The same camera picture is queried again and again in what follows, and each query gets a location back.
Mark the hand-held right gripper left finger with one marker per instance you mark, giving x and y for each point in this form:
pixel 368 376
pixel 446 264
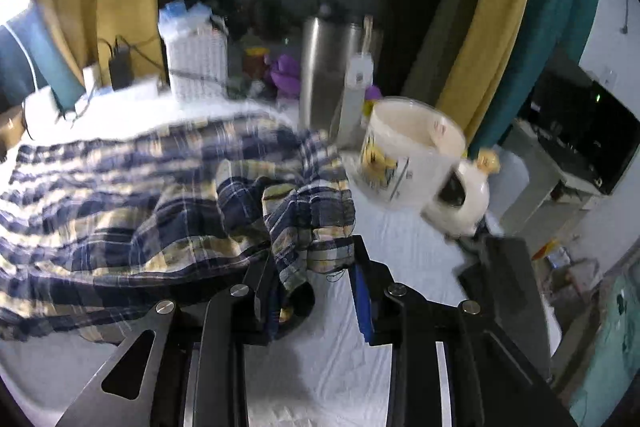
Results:
pixel 260 292

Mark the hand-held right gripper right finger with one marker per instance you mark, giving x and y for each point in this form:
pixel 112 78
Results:
pixel 362 307

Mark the plaid flannel shirt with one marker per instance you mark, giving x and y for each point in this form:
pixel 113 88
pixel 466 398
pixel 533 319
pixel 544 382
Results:
pixel 150 217

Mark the white bear mug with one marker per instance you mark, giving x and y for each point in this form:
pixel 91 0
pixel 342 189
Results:
pixel 400 157

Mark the purple cloth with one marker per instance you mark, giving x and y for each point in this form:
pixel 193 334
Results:
pixel 285 74

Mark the white computer desk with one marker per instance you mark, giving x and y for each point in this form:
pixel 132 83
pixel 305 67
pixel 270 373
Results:
pixel 535 172

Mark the steel tumbler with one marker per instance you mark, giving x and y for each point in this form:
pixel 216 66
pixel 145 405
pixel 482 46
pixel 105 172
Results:
pixel 322 82

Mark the white hanging tag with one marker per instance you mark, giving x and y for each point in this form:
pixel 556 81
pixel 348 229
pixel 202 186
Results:
pixel 360 69

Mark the white power strip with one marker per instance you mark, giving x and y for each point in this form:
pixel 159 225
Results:
pixel 135 89

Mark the white plastic basket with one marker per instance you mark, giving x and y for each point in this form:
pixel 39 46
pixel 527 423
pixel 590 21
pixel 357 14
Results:
pixel 197 62

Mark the black charger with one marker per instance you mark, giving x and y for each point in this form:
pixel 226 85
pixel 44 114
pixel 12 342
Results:
pixel 120 67

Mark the white charger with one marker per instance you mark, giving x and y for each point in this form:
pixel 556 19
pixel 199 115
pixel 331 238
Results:
pixel 91 79

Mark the black monitor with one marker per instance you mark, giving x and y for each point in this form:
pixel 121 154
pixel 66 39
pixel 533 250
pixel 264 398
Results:
pixel 555 102
pixel 610 137

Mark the white desk lamp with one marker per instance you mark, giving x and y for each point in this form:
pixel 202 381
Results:
pixel 42 112

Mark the blue packet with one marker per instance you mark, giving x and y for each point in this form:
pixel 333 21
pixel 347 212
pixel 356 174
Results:
pixel 182 13

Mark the cardboard box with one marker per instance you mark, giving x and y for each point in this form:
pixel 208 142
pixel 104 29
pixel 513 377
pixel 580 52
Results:
pixel 10 132

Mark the teal curtain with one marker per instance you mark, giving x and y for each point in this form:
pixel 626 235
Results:
pixel 55 67
pixel 560 7

